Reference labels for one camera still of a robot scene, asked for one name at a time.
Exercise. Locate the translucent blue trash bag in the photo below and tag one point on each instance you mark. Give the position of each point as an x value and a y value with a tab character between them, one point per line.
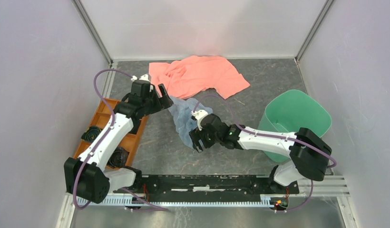
181	112

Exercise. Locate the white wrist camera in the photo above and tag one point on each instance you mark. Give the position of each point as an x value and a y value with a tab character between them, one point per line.
144	77
198	116

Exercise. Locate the green trash bin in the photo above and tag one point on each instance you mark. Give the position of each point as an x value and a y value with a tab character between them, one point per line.
292	110

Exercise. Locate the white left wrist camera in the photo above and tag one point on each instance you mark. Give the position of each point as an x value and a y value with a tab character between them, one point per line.
144	77

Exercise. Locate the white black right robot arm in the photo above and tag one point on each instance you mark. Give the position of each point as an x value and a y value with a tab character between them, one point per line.
308	155

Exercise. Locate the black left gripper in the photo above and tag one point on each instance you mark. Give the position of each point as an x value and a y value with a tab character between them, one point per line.
161	103

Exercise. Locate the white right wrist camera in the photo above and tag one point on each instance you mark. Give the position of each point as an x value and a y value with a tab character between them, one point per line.
198	116

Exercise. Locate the pink cloth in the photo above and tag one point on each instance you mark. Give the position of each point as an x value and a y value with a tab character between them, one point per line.
187	77

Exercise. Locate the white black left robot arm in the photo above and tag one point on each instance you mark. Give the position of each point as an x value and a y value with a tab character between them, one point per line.
85	175

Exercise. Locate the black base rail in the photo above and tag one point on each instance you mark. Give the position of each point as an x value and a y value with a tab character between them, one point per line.
209	188

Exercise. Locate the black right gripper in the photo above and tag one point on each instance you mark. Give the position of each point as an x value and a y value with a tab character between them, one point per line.
197	135

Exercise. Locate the white cable duct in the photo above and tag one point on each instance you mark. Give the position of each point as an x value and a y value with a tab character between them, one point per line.
131	201

